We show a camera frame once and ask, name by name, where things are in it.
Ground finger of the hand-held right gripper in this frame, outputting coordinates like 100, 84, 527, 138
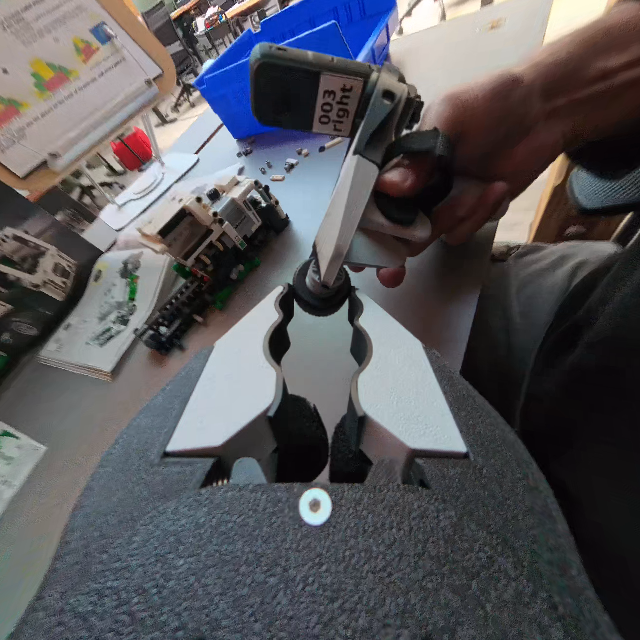
312, 150, 382, 292

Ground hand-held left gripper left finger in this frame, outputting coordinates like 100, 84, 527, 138
165, 285, 296, 466

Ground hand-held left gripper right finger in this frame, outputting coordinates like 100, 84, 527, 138
349, 291, 471, 462

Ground grey ribbed cylinder piece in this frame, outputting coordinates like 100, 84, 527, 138
305, 260, 347, 293

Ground small black toy wheel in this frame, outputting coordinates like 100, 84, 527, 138
292, 260, 352, 319

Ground person's right forearm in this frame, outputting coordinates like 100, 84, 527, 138
522, 0, 640, 168

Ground toy truck set box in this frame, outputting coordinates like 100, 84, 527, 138
0, 182, 104, 388

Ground person's right hand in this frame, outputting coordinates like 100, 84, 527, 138
348, 72, 541, 291

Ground blue plastic bin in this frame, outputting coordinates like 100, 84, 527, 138
252, 0, 399, 68
192, 21, 357, 141

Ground scattered small toy brick pieces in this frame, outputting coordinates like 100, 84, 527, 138
235, 135, 347, 183

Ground person's grey pants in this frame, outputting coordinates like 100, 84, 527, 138
460, 240, 628, 431

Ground partly built toy truck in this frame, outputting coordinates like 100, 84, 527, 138
136, 175, 292, 353

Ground instruction booklet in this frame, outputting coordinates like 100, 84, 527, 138
37, 247, 175, 382

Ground white clipboard stand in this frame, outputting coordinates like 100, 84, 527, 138
97, 110, 201, 232

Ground red container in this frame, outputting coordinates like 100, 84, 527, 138
110, 126, 154, 172

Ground green white sticker sheet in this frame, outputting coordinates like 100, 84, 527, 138
0, 421, 49, 518

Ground wooden clipboard with instruction sheet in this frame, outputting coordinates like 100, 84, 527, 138
0, 0, 177, 192

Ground black mesh office chair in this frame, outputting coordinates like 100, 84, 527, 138
567, 165, 640, 215

